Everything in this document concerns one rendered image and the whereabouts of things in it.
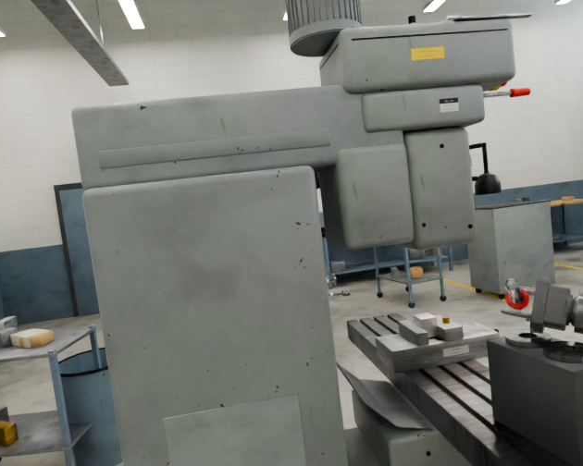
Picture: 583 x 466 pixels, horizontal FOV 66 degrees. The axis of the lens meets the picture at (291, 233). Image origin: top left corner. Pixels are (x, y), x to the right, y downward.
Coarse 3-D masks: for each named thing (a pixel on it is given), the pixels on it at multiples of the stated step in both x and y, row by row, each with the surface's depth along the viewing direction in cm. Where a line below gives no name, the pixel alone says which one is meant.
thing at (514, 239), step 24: (480, 216) 546; (504, 216) 527; (528, 216) 535; (480, 240) 552; (504, 240) 528; (528, 240) 536; (480, 264) 558; (504, 264) 530; (528, 264) 538; (552, 264) 546; (480, 288) 565; (504, 288) 531
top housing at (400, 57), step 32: (352, 32) 109; (384, 32) 110; (416, 32) 112; (448, 32) 113; (480, 32) 114; (512, 32) 116; (320, 64) 130; (352, 64) 110; (384, 64) 111; (416, 64) 112; (448, 64) 113; (480, 64) 115; (512, 64) 116
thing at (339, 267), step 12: (552, 204) 761; (564, 204) 764; (564, 216) 841; (564, 228) 843; (324, 240) 705; (552, 240) 781; (564, 240) 774; (408, 252) 768; (420, 252) 757; (336, 264) 718; (360, 264) 769; (372, 264) 754; (384, 264) 740; (396, 264) 728; (432, 264) 805
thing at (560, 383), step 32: (512, 352) 94; (544, 352) 88; (576, 352) 85; (512, 384) 95; (544, 384) 87; (576, 384) 80; (512, 416) 96; (544, 416) 88; (576, 416) 81; (544, 448) 89; (576, 448) 82
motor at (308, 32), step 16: (288, 0) 117; (304, 0) 112; (320, 0) 111; (336, 0) 112; (352, 0) 114; (288, 16) 119; (304, 16) 113; (320, 16) 111; (336, 16) 112; (352, 16) 113; (304, 32) 113; (320, 32) 112; (336, 32) 113; (304, 48) 122; (320, 48) 124
